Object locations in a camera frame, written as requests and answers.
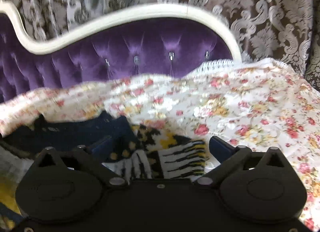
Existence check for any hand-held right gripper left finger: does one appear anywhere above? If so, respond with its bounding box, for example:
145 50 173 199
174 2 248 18
32 136 128 187

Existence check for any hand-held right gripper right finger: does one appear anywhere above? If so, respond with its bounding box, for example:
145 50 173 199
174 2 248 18
196 136 292 187

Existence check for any yellow navy white patterned sweater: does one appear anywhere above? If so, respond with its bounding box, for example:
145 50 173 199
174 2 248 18
0 111 208 180

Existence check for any white floral blanket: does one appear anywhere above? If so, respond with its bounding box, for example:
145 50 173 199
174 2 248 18
0 58 320 231

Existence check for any brown silver damask curtain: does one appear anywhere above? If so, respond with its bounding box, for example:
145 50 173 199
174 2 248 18
0 0 320 90

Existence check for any purple tufted sofa white frame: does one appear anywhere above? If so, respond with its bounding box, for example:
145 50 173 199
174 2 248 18
0 0 243 103

